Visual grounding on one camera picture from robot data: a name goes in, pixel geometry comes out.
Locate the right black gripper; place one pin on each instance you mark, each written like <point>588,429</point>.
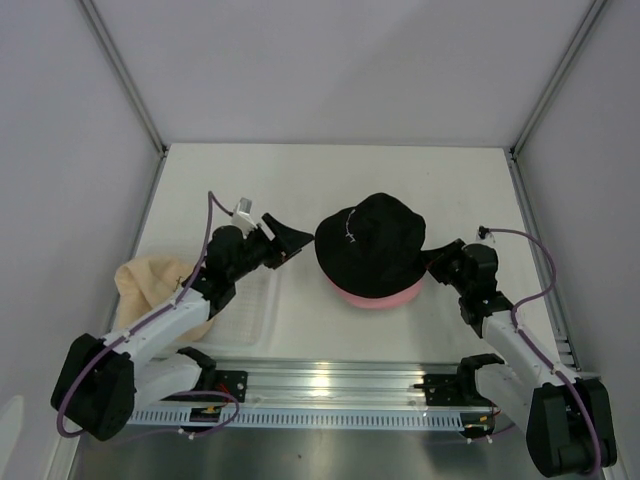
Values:
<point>434,259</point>

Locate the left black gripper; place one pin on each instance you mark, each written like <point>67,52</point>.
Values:
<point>287,240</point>

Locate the pink bucket hat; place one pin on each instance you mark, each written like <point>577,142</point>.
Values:
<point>380,300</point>

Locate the black hat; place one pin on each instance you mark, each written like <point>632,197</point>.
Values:
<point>373,249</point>

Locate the beige hat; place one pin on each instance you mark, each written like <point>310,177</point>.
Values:
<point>144,283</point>

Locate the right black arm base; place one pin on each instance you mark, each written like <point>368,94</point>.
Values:
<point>458,389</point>

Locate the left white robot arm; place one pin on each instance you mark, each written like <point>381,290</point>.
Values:
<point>104,380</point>

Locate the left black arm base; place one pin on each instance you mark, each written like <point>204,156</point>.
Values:
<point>220,382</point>

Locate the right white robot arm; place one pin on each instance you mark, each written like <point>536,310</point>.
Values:
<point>565,417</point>

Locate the white plastic basket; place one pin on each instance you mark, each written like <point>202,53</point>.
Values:
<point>246,321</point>

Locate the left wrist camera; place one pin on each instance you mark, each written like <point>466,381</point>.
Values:
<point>241,217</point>

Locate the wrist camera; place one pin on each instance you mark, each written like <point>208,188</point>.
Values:
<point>241,217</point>
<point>485,236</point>

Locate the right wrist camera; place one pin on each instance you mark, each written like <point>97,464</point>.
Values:
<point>485,236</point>

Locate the aluminium mounting rail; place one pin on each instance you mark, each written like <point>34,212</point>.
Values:
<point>336,385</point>

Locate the white slotted cable duct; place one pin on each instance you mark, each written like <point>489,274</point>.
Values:
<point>412,419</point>

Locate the left aluminium frame post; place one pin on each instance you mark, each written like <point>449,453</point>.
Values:
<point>102,35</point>

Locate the aluminium frame post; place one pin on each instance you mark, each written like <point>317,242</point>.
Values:
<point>102,35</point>
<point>570,54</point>

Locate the right aluminium frame post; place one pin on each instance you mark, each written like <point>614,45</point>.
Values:
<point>570,54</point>

